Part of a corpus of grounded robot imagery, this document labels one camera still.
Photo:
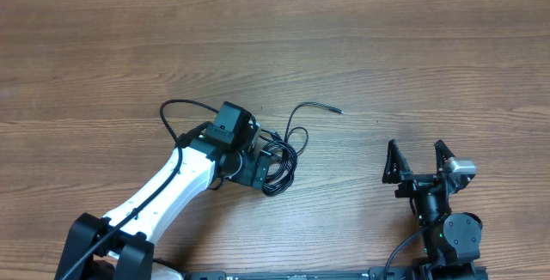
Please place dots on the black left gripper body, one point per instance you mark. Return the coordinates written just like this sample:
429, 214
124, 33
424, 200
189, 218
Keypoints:
242, 168

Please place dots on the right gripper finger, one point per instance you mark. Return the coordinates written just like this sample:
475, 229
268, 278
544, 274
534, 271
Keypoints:
443, 154
396, 168

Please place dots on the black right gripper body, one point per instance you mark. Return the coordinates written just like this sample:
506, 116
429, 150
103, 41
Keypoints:
414, 185

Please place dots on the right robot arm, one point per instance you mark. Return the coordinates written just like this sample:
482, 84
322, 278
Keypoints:
451, 240

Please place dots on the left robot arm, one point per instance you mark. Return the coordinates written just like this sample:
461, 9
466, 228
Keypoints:
121, 244

